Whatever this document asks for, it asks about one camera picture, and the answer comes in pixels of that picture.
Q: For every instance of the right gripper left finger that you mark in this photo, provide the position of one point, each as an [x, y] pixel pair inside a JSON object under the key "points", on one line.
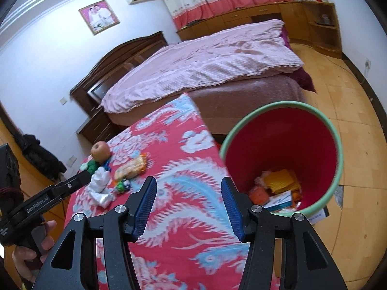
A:
{"points": [[143, 203]]}

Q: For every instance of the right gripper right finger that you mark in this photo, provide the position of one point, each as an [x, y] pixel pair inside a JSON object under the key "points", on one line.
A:
{"points": [[233, 203]]}

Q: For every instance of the orange medicine box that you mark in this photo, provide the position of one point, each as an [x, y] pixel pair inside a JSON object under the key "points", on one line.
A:
{"points": [[258, 195]]}

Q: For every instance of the white plastic bag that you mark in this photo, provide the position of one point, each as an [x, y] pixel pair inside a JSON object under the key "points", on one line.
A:
{"points": [[98, 189]]}

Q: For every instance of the golden snack wrapper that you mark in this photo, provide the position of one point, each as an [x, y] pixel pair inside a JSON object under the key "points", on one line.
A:
{"points": [[132, 168]]}

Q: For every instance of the white blue medicine box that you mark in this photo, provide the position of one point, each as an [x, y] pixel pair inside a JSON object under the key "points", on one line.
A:
{"points": [[279, 202]]}

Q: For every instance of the yellow foam fruit net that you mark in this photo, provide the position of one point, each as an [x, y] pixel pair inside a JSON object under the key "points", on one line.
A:
{"points": [[282, 181]]}

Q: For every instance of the white curly toy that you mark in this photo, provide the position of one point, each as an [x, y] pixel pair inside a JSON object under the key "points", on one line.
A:
{"points": [[260, 180]]}

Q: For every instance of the small green black toy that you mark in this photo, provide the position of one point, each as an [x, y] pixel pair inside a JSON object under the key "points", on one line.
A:
{"points": [[123, 185]]}

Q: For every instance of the blue fidget spinner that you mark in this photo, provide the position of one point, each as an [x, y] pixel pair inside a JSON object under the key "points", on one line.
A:
{"points": [[106, 165]]}

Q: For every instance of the red floral tablecloth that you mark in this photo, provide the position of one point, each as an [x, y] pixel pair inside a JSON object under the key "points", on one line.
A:
{"points": [[188, 242]]}

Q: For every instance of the green plush toy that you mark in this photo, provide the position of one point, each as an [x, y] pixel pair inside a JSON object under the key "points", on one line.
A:
{"points": [[90, 166]]}

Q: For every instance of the black clothing on door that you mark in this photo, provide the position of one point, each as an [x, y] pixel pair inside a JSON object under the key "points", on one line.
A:
{"points": [[43, 160]]}

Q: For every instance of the red apple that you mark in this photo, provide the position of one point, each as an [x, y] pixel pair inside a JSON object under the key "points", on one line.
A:
{"points": [[100, 151]]}

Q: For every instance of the dark wooden nightstand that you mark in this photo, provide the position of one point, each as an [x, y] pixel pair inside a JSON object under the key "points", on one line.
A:
{"points": [[98, 127]]}

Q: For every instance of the red bin green rim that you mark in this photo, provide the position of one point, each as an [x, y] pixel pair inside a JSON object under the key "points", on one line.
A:
{"points": [[287, 135]]}

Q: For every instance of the wooden bed with headboard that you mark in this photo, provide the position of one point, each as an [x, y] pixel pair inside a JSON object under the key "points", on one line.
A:
{"points": [[221, 106]]}

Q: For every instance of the pink quilt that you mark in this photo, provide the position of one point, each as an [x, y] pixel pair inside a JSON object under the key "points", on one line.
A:
{"points": [[249, 51]]}

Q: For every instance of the long wooden cabinet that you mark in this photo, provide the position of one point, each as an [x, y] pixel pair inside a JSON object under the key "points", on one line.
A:
{"points": [[306, 22]]}

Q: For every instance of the framed wall picture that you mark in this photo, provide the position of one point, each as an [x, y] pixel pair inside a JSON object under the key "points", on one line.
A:
{"points": [[99, 16]]}

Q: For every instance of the wall power socket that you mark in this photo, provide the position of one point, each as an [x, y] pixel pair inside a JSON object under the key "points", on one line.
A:
{"points": [[367, 64]]}

